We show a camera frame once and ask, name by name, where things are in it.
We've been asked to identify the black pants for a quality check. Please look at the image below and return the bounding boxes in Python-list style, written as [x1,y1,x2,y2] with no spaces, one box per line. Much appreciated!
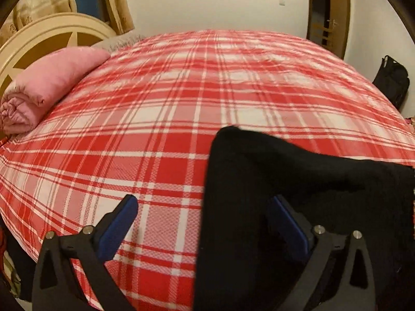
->
[193,126,414,310]

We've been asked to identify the folded pink blanket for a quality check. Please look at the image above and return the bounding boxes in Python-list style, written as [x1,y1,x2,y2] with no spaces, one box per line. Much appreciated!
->
[1,46,110,136]

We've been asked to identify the striped grey pillow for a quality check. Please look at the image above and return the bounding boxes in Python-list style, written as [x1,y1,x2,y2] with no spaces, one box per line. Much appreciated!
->
[92,31,145,53]

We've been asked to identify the pile of colourful clothes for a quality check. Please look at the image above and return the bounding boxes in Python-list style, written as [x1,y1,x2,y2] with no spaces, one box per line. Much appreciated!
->
[1,227,36,302]

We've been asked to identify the brown wooden door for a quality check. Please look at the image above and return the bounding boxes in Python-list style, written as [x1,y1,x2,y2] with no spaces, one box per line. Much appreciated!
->
[307,0,350,59]

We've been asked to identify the red plaid bed sheet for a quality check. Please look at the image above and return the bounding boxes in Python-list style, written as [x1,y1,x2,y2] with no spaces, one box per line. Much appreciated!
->
[1,30,414,310]

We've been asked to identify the black bag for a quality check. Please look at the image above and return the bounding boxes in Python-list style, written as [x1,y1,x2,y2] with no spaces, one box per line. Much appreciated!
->
[373,55,410,110]

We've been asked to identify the cream wooden headboard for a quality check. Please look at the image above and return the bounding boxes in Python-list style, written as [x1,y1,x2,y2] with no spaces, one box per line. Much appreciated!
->
[0,13,116,93]

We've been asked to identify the beige floral left curtain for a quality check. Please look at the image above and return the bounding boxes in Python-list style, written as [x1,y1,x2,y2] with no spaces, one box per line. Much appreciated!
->
[1,0,77,46]

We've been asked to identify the beige floral right curtain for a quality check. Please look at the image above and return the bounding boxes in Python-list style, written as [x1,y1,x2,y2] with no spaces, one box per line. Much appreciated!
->
[105,0,134,34]

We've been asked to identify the beige floral curtain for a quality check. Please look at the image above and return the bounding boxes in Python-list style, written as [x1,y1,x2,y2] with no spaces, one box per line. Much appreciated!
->
[105,0,134,34]
[1,0,77,46]

